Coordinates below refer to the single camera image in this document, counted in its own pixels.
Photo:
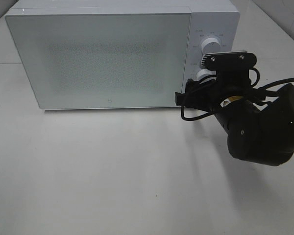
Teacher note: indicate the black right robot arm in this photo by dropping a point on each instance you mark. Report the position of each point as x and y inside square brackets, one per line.
[259, 122]

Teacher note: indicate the white timer knob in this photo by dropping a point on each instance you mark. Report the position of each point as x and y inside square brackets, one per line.
[203, 73]

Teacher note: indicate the white microwave door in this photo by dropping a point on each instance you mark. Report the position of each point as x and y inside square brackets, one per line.
[102, 61]

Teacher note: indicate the white microwave oven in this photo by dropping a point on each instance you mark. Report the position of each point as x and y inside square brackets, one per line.
[217, 18]

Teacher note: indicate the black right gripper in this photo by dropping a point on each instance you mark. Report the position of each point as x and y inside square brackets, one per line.
[203, 96]

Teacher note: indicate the white upper microwave knob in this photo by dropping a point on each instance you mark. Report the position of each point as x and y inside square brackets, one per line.
[211, 44]

